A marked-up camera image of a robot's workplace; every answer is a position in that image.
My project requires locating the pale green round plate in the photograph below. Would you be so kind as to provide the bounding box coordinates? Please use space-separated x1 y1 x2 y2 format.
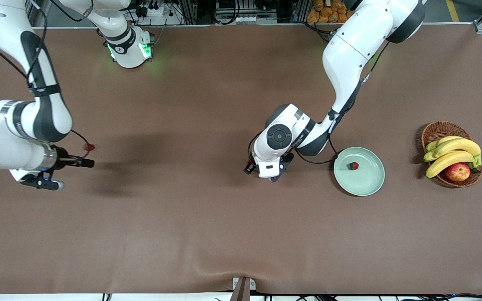
333 146 386 197

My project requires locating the large table cover mat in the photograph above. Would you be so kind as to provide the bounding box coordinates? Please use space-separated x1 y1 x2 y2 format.
0 24 482 295

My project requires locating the long white socket strip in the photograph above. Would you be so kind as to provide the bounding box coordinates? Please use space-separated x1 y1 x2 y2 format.
215 12 278 25

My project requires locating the white power strip with plugs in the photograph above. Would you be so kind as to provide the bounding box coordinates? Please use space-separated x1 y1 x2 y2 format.
134 0 183 26

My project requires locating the pile of orange fruits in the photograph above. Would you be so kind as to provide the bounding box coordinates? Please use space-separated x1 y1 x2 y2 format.
306 0 351 24

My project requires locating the brown wicker basket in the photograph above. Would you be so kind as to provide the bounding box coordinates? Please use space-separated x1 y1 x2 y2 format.
421 121 482 188

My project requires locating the large yellow banana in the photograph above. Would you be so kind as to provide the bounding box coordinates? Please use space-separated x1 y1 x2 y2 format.
426 150 475 179

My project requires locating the small yellow green banana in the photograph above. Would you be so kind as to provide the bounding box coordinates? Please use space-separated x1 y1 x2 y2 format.
426 136 466 152

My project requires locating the red apple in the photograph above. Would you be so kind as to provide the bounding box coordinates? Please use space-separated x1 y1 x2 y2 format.
445 163 472 182

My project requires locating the yellow banana bunch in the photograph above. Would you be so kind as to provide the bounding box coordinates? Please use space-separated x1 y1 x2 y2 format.
433 138 482 168

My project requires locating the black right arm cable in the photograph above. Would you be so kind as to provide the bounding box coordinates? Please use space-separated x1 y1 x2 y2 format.
0 0 95 159

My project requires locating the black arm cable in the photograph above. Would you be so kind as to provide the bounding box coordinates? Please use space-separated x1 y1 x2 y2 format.
247 40 392 166
0 0 95 159

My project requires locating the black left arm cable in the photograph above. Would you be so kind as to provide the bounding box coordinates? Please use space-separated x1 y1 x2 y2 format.
247 40 392 166

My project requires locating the metal table edge bracket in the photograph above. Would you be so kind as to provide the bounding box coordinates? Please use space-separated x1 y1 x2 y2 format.
229 277 257 301

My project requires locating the black base power cable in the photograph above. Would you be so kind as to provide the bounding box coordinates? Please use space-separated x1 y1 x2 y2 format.
300 20 334 43

